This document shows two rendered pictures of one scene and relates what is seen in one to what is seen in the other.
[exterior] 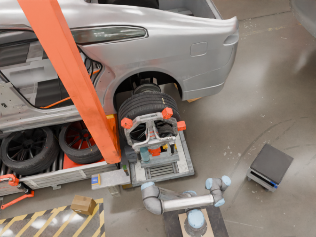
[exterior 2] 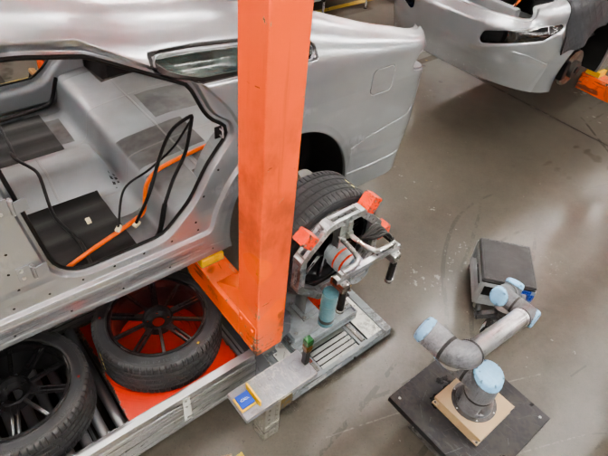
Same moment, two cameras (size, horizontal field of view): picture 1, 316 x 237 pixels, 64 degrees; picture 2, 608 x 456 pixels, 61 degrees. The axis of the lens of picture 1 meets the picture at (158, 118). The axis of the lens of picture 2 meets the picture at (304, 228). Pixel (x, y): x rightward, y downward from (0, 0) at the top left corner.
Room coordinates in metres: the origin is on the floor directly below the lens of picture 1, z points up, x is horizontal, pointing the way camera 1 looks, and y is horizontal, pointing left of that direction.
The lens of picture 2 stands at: (0.17, 1.42, 2.76)
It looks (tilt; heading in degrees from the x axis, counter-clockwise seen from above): 43 degrees down; 320
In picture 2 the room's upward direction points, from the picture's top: 7 degrees clockwise
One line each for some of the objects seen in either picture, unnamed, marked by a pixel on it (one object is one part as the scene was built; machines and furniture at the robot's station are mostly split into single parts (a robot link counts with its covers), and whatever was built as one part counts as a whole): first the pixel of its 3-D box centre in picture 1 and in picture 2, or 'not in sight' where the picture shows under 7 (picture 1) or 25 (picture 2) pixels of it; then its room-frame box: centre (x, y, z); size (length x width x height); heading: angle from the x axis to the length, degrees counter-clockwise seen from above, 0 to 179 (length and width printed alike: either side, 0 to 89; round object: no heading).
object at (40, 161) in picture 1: (31, 148); (18, 400); (1.82, 1.66, 0.39); 0.66 x 0.66 x 0.24
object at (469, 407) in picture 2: (195, 224); (476, 395); (0.62, -0.22, 0.42); 0.19 x 0.19 x 0.10
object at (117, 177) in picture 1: (110, 178); (273, 384); (1.22, 0.62, 0.44); 0.43 x 0.17 x 0.03; 93
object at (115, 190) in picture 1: (113, 186); (267, 410); (1.22, 0.65, 0.21); 0.10 x 0.10 x 0.42; 3
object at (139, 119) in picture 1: (151, 132); (337, 252); (1.48, 0.09, 0.85); 0.54 x 0.07 x 0.54; 93
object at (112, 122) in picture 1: (108, 124); (223, 273); (1.78, 0.58, 0.69); 0.52 x 0.17 x 0.35; 3
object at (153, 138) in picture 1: (153, 137); (346, 261); (1.41, 0.08, 0.85); 0.21 x 0.14 x 0.14; 3
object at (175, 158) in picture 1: (157, 151); (308, 313); (1.66, 0.06, 0.13); 0.50 x 0.36 x 0.10; 93
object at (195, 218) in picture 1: (195, 219); (483, 380); (0.63, -0.21, 0.55); 0.17 x 0.15 x 0.18; 4
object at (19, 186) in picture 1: (21, 186); not in sight; (1.35, 1.73, 0.30); 0.09 x 0.05 x 0.50; 93
